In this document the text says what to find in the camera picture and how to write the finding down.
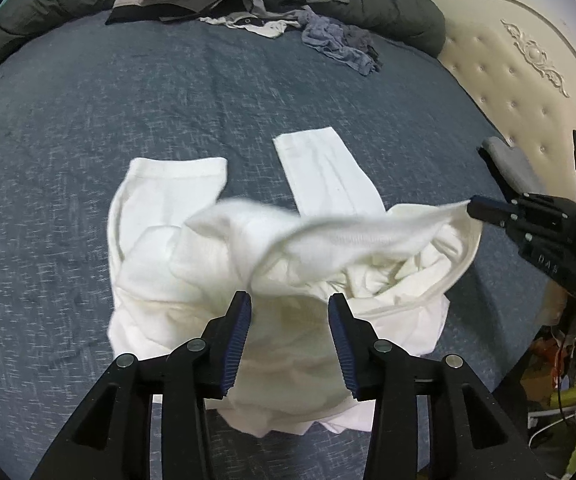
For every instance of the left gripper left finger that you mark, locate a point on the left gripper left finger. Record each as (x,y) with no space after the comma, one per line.
(108,435)

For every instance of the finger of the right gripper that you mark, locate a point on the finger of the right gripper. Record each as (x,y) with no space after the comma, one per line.
(489,211)

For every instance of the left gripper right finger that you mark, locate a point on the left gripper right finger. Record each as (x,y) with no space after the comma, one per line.
(471,437)

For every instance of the folded grey garment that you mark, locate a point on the folded grey garment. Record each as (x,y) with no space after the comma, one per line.
(529,182)

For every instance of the cream tufted headboard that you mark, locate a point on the cream tufted headboard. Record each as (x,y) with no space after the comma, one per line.
(517,61)

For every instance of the blue-grey crumpled garment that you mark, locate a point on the blue-grey crumpled garment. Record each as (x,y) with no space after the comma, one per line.
(349,45)

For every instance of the black and white garment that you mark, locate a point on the black and white garment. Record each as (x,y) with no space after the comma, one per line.
(270,29)

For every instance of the dark grey rolled duvet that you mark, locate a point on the dark grey rolled duvet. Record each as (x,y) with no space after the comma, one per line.
(418,23)

